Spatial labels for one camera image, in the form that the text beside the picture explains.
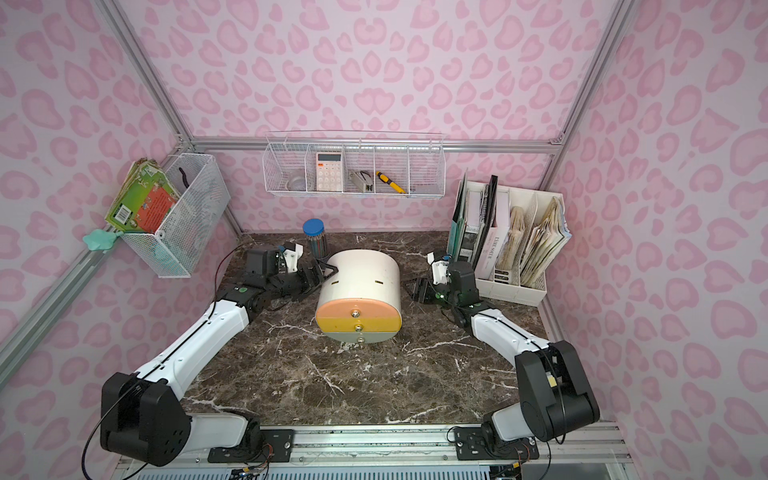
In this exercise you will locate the yellow black utility knife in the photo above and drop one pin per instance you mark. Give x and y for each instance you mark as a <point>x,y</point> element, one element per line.
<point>390,182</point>

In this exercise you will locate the grey stapler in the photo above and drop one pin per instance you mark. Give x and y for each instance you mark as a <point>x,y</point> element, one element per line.
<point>362,180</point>

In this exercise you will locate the white pink book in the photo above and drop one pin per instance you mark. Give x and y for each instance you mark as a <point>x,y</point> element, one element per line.
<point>495,237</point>

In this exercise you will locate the white file organizer box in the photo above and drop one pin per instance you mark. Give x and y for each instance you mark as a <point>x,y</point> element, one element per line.
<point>490,288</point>

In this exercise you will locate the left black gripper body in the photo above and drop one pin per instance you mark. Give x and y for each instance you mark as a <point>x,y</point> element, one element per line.
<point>305,276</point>

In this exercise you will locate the teal green folder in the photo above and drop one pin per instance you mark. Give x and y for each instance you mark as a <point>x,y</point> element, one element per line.
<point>458,221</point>

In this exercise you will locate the mint green wall hook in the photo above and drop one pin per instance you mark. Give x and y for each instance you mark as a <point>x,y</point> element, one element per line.
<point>101,240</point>

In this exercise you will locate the white wire wall shelf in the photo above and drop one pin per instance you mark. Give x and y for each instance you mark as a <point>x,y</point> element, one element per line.
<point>417,165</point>

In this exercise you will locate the orange top drawer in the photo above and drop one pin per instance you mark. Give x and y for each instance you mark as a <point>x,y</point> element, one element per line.
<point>356,308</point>

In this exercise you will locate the black item in basket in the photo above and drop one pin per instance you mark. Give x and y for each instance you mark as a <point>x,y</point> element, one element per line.
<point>184,178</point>

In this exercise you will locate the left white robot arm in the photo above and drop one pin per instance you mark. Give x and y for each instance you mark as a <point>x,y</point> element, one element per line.
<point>141,412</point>

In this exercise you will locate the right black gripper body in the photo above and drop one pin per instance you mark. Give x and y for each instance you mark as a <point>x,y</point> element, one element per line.
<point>427,289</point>

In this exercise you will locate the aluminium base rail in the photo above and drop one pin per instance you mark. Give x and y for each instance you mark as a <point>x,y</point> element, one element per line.
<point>401,451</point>

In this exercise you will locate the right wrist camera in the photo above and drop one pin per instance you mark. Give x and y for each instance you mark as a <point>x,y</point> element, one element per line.
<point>439,262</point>

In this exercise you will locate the round metal tin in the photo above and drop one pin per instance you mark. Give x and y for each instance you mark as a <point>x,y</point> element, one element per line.
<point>296,183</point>

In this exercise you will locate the white mesh wall basket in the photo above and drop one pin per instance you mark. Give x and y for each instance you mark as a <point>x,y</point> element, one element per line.
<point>176,248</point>

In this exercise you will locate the stack of magazines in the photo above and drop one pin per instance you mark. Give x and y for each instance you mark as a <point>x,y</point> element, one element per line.
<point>531,246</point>

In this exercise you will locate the pink white calculator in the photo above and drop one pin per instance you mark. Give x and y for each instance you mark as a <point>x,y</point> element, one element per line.
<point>329,172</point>

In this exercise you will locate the yellow drawer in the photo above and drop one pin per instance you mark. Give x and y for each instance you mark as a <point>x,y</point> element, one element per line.
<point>348,324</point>

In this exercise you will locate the blue lid pencil jar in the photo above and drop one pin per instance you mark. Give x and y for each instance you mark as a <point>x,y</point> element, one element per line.
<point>314,230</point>

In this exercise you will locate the black binder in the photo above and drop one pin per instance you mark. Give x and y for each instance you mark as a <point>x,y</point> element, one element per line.
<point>487,212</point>

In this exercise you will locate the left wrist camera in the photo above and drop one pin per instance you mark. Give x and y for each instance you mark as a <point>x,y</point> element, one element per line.
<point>291,253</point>

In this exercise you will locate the white round drawer cabinet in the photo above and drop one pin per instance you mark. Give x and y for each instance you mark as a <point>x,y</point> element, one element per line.
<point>364,274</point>

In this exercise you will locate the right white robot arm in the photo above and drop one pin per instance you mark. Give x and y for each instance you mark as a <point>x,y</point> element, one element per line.
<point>555,395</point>

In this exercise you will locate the green red booklet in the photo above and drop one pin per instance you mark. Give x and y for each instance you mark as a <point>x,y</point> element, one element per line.
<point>144,200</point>

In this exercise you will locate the grey bottom drawer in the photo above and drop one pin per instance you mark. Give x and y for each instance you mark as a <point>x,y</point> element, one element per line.
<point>360,337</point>

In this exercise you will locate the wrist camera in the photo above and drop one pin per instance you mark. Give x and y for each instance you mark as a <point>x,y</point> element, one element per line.
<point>439,262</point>
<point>291,253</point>

